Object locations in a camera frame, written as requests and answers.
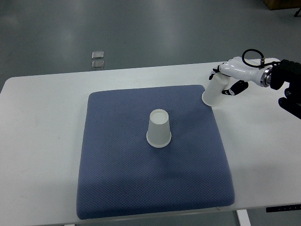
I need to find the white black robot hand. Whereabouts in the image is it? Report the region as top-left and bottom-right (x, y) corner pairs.
(209, 56), (272, 96)

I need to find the black tripod leg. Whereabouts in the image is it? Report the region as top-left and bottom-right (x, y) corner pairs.
(294, 8), (301, 17)

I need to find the black table control panel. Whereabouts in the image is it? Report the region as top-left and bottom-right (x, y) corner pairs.
(266, 204), (301, 213)

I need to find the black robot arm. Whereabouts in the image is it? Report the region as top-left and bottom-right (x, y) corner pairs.
(242, 49), (301, 118)

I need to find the white paper cup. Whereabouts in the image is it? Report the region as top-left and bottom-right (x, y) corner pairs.
(146, 109), (172, 148)
(202, 73), (230, 106)

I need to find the blue grey cushion mat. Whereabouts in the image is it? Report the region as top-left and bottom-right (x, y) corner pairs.
(77, 85), (235, 219)

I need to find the upper metal floor plate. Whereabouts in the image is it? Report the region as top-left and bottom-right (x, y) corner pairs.
(92, 50), (104, 59)

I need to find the white table leg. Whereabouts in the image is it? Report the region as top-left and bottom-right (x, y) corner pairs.
(236, 210), (251, 226)

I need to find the brown cardboard box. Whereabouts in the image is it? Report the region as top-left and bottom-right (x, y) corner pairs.
(263, 0), (301, 10)

